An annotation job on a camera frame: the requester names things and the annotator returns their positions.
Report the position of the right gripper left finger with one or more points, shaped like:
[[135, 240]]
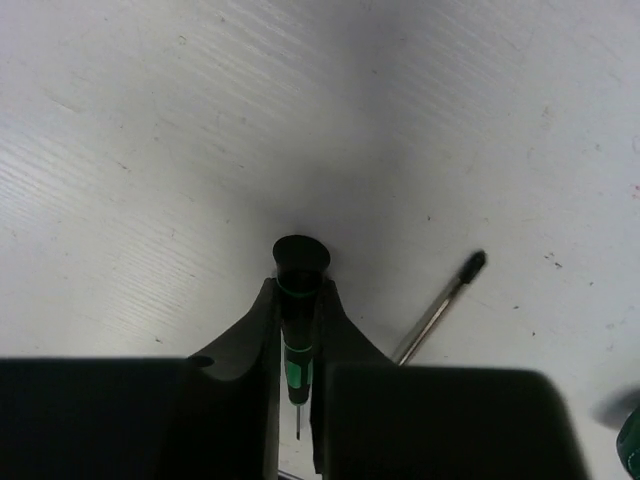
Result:
[[211, 415]]

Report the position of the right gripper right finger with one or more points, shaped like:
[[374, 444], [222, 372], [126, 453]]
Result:
[[373, 419]]

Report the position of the black green precision screwdriver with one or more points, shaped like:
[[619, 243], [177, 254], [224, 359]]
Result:
[[301, 265]]

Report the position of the blue handle red screwdriver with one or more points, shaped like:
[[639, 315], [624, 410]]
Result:
[[462, 279]]

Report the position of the green orange stubby screwdriver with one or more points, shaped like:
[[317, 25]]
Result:
[[628, 444]]

